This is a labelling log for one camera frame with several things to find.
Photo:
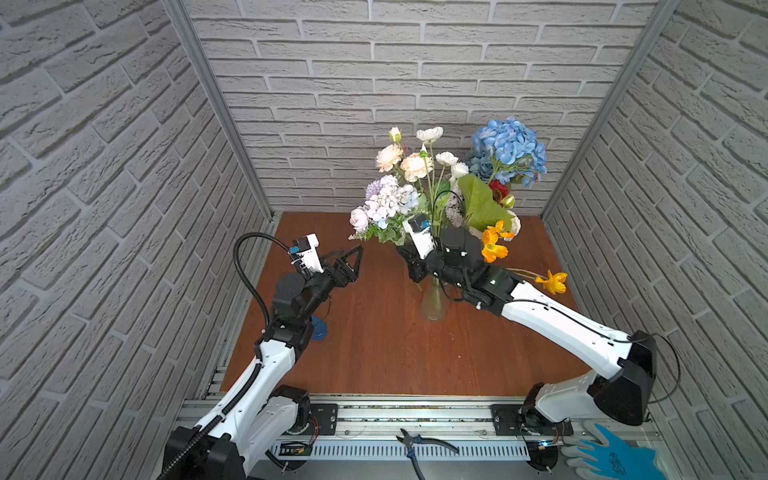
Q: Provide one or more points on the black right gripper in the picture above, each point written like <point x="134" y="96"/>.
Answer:
<point x="417" y="264"/>

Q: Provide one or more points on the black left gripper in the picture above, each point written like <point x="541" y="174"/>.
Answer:
<point x="351" y="274"/>

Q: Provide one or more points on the clear glass vase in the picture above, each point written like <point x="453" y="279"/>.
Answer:
<point x="434" y="302"/>

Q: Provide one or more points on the small pink white bouquet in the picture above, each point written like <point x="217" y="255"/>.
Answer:
<point x="387" y="205"/>

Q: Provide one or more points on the peach rose stem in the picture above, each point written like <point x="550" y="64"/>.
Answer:
<point x="395" y="159"/>

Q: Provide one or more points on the cream white flower stem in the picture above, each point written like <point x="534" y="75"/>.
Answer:
<point x="437" y="172"/>

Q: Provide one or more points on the red carnation flower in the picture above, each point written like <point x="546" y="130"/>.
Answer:
<point x="501" y="194"/>

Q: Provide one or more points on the small yellow orange flower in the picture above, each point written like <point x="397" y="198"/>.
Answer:
<point x="492" y="250"/>

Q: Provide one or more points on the dark blue hydrangea flower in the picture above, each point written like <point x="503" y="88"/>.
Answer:
<point x="504" y="150"/>

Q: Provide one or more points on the pink white mixed bouquet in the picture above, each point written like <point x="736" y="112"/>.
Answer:
<point x="454" y="209"/>

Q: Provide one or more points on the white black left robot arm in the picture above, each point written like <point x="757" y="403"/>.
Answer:
<point x="229" y="440"/>

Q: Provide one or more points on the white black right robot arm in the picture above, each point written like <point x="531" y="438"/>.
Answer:
<point x="622" y="366"/>

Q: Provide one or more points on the white blue work glove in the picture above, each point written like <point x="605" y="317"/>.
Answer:
<point x="609" y="457"/>

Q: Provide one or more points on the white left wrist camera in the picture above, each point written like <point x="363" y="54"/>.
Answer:
<point x="304" y="256"/>

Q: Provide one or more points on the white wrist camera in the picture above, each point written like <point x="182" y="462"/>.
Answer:
<point x="418" y="228"/>
<point x="304" y="256"/>

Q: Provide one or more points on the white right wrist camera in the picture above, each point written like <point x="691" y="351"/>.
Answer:
<point x="418" y="228"/>

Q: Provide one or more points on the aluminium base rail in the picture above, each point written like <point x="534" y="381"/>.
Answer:
<point x="416" y="429"/>

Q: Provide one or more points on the aluminium left corner post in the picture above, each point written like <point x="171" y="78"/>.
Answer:
<point x="192" y="44"/>

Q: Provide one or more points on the aluminium corner post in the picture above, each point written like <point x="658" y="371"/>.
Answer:
<point x="192" y="44"/>
<point x="660" y="16"/>

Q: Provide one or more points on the aluminium right corner post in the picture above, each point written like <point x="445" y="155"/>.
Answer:
<point x="660" y="16"/>

